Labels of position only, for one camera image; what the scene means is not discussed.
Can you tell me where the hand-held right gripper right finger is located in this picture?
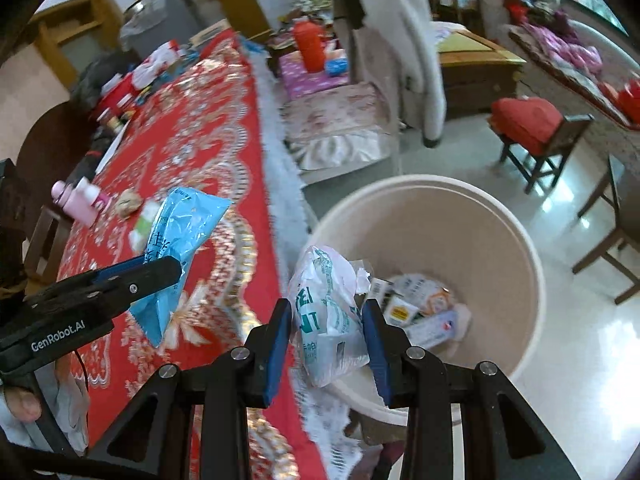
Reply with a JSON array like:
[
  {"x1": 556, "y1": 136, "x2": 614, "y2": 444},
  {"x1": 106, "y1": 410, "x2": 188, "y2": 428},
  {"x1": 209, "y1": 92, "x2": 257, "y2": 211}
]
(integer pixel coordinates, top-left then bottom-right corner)
[{"x1": 361, "y1": 299, "x2": 583, "y2": 480}]

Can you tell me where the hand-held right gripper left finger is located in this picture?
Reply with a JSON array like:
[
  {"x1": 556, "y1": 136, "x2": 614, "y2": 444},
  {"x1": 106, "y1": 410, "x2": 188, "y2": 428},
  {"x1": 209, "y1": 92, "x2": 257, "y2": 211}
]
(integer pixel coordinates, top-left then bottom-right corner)
[{"x1": 87, "y1": 299, "x2": 293, "y2": 480}]

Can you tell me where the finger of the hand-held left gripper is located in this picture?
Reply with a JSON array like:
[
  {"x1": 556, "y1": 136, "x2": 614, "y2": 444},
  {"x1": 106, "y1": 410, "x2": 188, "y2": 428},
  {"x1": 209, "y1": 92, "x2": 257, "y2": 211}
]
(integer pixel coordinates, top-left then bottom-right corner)
[
  {"x1": 60, "y1": 257, "x2": 151, "y2": 289},
  {"x1": 22, "y1": 256, "x2": 182, "y2": 312}
]

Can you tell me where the green white box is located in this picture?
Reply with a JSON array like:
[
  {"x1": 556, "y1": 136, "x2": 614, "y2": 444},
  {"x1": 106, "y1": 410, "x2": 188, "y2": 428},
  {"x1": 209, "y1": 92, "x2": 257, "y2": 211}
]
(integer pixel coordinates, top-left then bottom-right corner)
[{"x1": 129, "y1": 200, "x2": 166, "y2": 253}]

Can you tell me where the blue plastic wrapper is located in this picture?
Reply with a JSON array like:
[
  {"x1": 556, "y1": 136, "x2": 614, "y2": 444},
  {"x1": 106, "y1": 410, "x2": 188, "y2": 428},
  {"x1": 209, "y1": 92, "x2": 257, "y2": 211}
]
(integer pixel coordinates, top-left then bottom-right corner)
[{"x1": 129, "y1": 186, "x2": 235, "y2": 348}]

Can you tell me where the white blue box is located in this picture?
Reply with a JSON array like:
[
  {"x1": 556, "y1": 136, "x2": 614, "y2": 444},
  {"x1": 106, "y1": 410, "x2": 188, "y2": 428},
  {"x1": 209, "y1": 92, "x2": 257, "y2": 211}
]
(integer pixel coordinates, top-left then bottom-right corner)
[{"x1": 404, "y1": 310, "x2": 461, "y2": 350}]

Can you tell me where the white brown carton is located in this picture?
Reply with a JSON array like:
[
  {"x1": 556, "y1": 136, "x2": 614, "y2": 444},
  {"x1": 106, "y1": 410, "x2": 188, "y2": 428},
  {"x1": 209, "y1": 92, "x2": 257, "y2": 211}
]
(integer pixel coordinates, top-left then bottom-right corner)
[{"x1": 369, "y1": 276, "x2": 417, "y2": 328}]

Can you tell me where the white green-print plastic bag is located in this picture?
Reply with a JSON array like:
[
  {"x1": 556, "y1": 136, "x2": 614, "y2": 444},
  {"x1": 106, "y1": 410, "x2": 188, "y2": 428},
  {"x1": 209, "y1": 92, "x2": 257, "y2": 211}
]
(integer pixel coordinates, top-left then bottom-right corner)
[{"x1": 287, "y1": 245, "x2": 373, "y2": 388}]

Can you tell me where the white orange snack packet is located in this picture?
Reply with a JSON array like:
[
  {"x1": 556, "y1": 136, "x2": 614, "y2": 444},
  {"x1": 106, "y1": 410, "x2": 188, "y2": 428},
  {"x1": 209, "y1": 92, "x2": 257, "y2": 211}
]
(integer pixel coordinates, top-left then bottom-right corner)
[{"x1": 395, "y1": 272, "x2": 456, "y2": 318}]

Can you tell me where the beige round bin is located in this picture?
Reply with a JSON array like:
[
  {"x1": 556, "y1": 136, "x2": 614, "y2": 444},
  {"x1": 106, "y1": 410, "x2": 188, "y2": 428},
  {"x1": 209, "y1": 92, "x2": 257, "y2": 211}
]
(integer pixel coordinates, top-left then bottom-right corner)
[{"x1": 302, "y1": 174, "x2": 543, "y2": 428}]

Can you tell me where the person's left hand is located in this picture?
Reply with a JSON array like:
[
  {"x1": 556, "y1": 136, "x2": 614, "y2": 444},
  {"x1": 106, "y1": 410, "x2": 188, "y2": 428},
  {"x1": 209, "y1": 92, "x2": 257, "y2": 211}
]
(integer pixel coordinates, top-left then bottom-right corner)
[{"x1": 0, "y1": 350, "x2": 90, "y2": 457}]

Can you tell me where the crumpled brown paper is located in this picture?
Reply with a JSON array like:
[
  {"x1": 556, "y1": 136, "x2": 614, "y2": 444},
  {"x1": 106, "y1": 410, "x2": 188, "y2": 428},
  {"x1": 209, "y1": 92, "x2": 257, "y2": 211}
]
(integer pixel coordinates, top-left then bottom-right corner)
[{"x1": 116, "y1": 190, "x2": 141, "y2": 217}]

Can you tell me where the pink bottle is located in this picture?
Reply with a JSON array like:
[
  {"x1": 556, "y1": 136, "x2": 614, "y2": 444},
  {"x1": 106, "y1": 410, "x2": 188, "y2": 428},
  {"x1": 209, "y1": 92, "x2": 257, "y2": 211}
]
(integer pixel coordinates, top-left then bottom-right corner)
[{"x1": 51, "y1": 180, "x2": 101, "y2": 227}]

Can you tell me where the brown wooden chair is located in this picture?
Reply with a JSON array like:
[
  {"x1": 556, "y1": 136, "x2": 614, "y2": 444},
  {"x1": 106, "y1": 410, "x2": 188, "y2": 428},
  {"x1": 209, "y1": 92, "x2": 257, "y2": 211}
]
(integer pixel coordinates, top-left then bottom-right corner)
[{"x1": 22, "y1": 205, "x2": 73, "y2": 281}]

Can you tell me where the small white pink-label bottle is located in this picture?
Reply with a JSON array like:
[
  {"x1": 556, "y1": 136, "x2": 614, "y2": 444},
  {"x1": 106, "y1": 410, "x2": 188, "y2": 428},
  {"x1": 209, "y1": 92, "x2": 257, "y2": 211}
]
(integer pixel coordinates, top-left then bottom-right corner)
[{"x1": 75, "y1": 182, "x2": 113, "y2": 211}]

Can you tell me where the white paper sheet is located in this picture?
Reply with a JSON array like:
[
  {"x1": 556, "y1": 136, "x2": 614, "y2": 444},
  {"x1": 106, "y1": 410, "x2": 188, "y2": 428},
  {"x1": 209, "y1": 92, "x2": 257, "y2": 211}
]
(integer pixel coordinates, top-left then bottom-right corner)
[{"x1": 95, "y1": 120, "x2": 132, "y2": 176}]

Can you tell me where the red gold floral tablecloth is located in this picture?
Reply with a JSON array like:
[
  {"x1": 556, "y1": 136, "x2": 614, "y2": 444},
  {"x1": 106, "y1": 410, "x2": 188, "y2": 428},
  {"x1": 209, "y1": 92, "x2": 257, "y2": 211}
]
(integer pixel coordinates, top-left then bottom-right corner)
[{"x1": 55, "y1": 30, "x2": 351, "y2": 480}]

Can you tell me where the pile of assorted packets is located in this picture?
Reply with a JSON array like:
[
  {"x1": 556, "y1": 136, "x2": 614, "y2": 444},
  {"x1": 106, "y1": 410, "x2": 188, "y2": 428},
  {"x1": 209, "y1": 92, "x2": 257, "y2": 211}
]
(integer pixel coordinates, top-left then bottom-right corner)
[{"x1": 90, "y1": 40, "x2": 196, "y2": 126}]

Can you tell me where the chair with floral cushion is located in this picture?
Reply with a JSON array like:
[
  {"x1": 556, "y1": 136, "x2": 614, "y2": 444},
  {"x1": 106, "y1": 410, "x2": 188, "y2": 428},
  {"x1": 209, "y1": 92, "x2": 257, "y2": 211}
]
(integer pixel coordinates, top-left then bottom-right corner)
[{"x1": 282, "y1": 5, "x2": 406, "y2": 186}]

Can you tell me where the pink patterned cloth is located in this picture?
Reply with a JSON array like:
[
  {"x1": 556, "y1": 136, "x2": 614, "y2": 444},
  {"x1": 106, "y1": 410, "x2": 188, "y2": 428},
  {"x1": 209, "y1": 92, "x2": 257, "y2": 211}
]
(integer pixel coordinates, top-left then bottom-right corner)
[{"x1": 277, "y1": 52, "x2": 353, "y2": 98}]

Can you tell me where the yellow wooden cabinet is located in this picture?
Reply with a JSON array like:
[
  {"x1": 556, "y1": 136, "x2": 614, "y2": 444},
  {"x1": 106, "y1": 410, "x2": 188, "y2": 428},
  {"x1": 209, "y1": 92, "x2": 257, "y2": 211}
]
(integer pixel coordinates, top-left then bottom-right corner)
[{"x1": 30, "y1": 0, "x2": 126, "y2": 86}]

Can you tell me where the grey appliance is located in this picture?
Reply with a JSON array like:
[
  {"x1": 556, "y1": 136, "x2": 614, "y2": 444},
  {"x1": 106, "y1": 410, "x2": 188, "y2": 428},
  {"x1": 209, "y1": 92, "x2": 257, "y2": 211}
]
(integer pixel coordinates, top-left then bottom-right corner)
[{"x1": 120, "y1": 0, "x2": 201, "y2": 56}]

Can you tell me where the red thermos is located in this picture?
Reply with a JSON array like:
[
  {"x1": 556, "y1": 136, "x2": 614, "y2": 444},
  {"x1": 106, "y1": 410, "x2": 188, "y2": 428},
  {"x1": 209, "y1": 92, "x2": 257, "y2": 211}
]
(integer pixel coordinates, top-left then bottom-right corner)
[{"x1": 292, "y1": 17, "x2": 326, "y2": 73}]

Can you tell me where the red cushioned wooden stool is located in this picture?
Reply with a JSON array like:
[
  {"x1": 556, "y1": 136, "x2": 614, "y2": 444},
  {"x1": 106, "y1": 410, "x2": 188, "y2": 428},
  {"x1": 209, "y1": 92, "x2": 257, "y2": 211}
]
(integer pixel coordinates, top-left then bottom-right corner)
[{"x1": 489, "y1": 97, "x2": 596, "y2": 193}]

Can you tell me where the dark wooden stool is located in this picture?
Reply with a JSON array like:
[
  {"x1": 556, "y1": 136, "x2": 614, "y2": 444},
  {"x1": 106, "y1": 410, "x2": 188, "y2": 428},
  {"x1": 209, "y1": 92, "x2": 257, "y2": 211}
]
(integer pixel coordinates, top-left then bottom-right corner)
[{"x1": 572, "y1": 155, "x2": 640, "y2": 306}]

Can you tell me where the low wooden table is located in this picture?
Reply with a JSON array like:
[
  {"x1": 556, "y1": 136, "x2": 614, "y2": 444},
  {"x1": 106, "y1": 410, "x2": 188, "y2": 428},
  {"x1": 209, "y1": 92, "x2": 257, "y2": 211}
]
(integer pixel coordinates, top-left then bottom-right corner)
[{"x1": 435, "y1": 30, "x2": 528, "y2": 121}]

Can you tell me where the white fleece coat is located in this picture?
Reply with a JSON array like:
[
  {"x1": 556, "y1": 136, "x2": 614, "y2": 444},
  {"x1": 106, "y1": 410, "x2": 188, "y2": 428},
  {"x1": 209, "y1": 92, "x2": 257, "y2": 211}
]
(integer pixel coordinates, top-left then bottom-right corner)
[{"x1": 340, "y1": 0, "x2": 448, "y2": 148}]

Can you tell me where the red bag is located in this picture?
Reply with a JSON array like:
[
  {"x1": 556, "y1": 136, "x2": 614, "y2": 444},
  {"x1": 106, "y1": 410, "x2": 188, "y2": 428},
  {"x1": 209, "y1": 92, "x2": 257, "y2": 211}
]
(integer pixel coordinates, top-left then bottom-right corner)
[{"x1": 600, "y1": 77, "x2": 640, "y2": 122}]

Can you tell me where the pink clothes pile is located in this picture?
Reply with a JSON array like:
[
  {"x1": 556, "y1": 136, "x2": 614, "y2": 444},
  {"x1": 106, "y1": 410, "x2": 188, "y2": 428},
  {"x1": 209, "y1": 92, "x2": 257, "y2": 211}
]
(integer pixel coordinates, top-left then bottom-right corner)
[{"x1": 525, "y1": 10, "x2": 603, "y2": 76}]

